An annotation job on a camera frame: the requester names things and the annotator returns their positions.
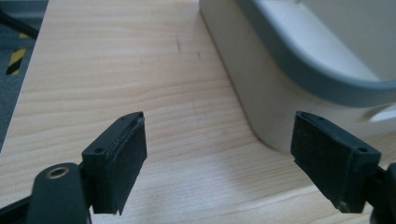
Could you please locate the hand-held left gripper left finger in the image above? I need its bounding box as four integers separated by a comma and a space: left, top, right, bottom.
81, 111, 148, 216

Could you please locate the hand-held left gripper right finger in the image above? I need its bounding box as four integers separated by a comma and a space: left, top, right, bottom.
290, 110, 382, 215

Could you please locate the black cable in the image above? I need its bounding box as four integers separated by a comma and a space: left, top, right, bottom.
0, 8, 40, 41

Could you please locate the yellow black hazard tape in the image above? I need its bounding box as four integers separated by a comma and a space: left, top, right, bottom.
5, 47, 28, 77

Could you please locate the white plastic bin grey rim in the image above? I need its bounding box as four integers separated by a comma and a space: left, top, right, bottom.
199, 0, 396, 156

